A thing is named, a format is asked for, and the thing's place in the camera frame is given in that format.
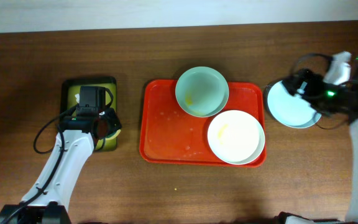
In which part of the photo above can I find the red plastic tray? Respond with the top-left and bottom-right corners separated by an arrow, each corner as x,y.
139,79 -> 267,168

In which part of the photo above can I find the black tray with yellow liquid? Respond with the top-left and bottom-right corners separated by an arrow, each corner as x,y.
60,76 -> 117,152

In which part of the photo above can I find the light green plate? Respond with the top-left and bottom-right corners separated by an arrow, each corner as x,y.
175,67 -> 229,118

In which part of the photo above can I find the green and yellow sponge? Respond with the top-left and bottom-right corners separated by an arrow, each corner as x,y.
105,129 -> 121,140

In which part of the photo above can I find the white plate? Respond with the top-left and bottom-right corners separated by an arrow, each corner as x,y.
207,110 -> 265,166

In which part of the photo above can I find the light blue plate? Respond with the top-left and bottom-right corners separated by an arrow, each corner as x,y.
265,80 -> 321,129

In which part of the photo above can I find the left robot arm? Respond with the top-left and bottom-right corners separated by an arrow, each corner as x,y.
0,105 -> 122,223

